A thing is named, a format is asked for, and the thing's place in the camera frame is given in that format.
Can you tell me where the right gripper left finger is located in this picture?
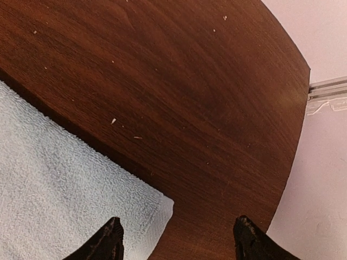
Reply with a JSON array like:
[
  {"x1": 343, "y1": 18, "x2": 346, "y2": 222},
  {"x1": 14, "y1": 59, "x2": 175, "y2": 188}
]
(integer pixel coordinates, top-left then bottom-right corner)
[{"x1": 64, "y1": 217, "x2": 124, "y2": 260}]

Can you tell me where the light blue towel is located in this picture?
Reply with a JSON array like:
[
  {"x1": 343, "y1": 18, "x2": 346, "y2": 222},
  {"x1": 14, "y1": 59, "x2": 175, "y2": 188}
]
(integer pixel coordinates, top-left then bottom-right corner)
[{"x1": 1, "y1": 83, "x2": 174, "y2": 259}]

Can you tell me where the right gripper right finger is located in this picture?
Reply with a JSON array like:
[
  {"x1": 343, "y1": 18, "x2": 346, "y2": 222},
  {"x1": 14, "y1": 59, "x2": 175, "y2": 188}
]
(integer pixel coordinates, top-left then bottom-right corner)
[{"x1": 233, "y1": 215, "x2": 299, "y2": 260}]

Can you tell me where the right aluminium frame post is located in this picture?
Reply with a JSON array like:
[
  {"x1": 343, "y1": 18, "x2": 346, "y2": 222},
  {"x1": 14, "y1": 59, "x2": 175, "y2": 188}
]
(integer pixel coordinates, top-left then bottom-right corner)
[{"x1": 308, "y1": 76, "x2": 346, "y2": 100}]

